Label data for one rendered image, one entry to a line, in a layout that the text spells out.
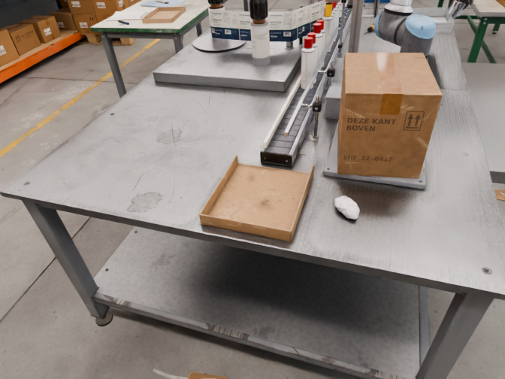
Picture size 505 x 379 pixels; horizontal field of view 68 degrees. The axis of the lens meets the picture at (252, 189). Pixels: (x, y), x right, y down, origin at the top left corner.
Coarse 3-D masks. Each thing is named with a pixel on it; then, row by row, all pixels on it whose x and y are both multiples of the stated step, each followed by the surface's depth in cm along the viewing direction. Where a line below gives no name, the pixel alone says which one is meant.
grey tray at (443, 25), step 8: (416, 8) 198; (424, 8) 197; (432, 8) 196; (440, 8) 195; (432, 16) 198; (440, 16) 197; (440, 24) 177; (448, 24) 176; (440, 32) 179; (448, 32) 178
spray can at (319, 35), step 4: (316, 24) 157; (320, 24) 157; (316, 28) 157; (320, 28) 157; (316, 32) 158; (320, 32) 159; (316, 36) 158; (320, 36) 158; (316, 40) 159; (320, 40) 159; (320, 44) 161; (320, 48) 162; (320, 52) 163; (320, 56) 164; (320, 68) 168
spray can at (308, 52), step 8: (304, 40) 144; (312, 40) 144; (304, 48) 146; (312, 48) 146; (304, 56) 147; (312, 56) 147; (304, 64) 149; (312, 64) 149; (304, 72) 151; (312, 72) 151; (304, 80) 153; (304, 88) 155; (312, 88) 156
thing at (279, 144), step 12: (324, 60) 180; (300, 84) 160; (300, 96) 151; (312, 96) 151; (288, 108) 144; (288, 120) 137; (300, 120) 136; (276, 132) 131; (276, 144) 125; (288, 144) 124
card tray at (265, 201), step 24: (240, 168) 123; (264, 168) 122; (312, 168) 115; (216, 192) 111; (240, 192) 114; (264, 192) 113; (288, 192) 112; (216, 216) 106; (240, 216) 106; (264, 216) 105; (288, 216) 104; (288, 240) 97
